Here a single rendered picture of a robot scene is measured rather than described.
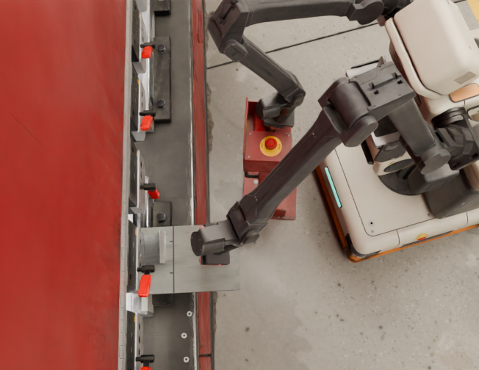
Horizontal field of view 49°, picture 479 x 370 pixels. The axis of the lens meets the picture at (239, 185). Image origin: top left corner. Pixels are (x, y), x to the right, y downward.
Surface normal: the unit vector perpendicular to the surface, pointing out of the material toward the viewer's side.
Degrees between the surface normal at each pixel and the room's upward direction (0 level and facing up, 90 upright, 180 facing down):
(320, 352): 0
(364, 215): 0
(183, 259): 0
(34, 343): 90
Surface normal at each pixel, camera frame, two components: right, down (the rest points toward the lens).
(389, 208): -0.02, -0.30
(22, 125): 1.00, -0.05
